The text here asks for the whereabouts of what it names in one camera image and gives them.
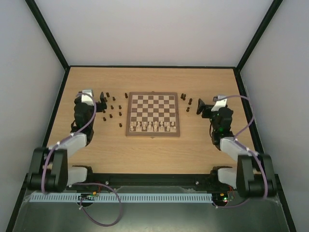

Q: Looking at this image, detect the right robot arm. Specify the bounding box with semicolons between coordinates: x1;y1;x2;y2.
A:
197;95;278;199

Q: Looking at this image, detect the wooden chess board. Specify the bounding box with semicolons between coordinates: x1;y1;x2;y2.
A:
126;91;181;138

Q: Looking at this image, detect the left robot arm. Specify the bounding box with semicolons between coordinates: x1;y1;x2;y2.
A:
27;89;107;193

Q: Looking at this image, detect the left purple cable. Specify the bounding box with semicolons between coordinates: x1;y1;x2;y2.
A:
41;92;122;227

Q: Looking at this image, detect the black aluminium frame rail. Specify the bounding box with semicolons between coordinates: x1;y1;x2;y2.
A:
24;172;281;191

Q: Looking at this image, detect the white slotted cable duct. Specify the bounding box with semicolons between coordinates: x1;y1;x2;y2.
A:
29;193;213;203

